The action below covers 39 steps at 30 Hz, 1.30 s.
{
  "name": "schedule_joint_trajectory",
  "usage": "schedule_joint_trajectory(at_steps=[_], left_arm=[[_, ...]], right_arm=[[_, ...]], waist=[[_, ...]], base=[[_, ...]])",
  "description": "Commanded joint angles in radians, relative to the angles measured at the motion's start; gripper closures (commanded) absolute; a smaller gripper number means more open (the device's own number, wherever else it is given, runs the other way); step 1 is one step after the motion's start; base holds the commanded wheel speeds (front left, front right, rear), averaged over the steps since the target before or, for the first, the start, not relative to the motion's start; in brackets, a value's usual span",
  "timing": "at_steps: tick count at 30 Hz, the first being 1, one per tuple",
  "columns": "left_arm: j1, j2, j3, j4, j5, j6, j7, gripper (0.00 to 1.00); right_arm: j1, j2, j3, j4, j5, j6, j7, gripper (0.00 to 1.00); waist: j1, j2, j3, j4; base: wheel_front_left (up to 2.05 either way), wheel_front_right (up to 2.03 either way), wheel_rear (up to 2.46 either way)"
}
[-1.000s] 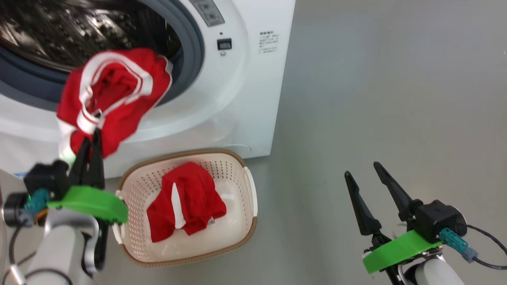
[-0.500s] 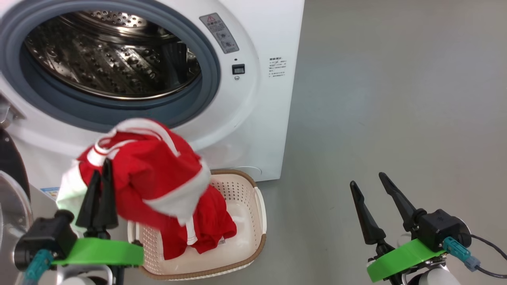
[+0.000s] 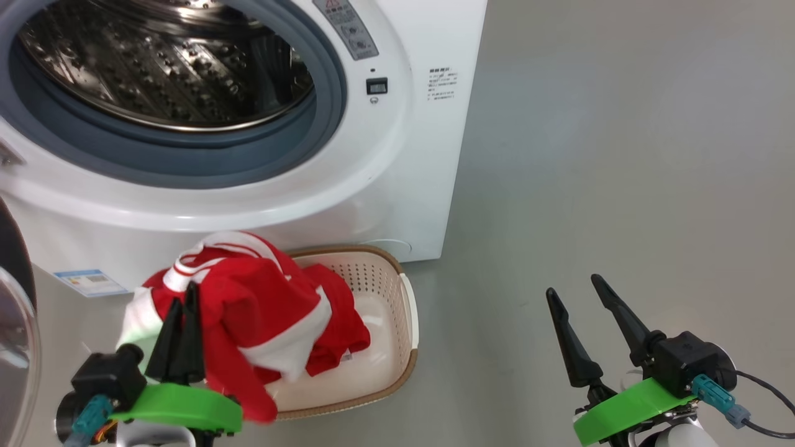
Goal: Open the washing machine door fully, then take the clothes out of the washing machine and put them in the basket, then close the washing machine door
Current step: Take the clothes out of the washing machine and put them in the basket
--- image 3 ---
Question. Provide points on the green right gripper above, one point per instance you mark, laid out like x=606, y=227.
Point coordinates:
x=627, y=410

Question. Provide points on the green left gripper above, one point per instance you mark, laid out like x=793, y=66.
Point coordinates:
x=180, y=406

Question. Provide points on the red and white garment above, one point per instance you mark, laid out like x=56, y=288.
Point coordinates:
x=261, y=304

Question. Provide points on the round glass washer door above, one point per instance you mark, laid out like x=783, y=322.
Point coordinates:
x=15, y=347

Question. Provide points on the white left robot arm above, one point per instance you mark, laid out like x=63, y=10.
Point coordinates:
x=155, y=437

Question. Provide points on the cream laundry basket brown rim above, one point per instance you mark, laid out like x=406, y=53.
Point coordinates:
x=385, y=347

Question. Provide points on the white front-load washing machine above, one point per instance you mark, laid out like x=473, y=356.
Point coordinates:
x=404, y=186

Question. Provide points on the stainless steel washing machine drum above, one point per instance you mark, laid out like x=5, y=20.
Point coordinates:
x=155, y=68

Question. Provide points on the blue energy label sticker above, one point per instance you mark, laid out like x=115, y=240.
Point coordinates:
x=90, y=282

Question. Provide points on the round drain filter cover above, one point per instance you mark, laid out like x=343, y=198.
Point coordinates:
x=397, y=247

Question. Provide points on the grey warning sticker panel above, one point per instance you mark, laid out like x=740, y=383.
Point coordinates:
x=348, y=28

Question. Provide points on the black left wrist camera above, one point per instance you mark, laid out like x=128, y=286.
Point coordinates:
x=109, y=375

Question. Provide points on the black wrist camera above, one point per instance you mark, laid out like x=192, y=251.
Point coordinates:
x=109, y=375
x=692, y=360

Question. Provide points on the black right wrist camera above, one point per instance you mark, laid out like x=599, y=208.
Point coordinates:
x=692, y=360

